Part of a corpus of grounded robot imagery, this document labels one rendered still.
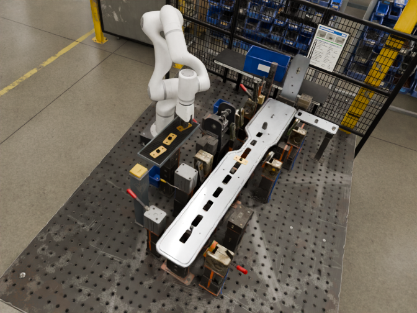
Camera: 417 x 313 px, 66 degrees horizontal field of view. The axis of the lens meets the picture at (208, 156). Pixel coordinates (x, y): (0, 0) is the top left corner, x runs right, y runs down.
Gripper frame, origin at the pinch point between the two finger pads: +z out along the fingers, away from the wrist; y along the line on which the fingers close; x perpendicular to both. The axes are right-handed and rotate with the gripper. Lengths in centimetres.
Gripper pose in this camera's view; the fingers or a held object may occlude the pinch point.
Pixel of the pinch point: (184, 123)
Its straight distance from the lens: 174.6
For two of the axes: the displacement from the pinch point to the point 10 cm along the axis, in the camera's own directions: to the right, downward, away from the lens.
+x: 7.5, -4.3, 5.0
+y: 6.5, 6.0, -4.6
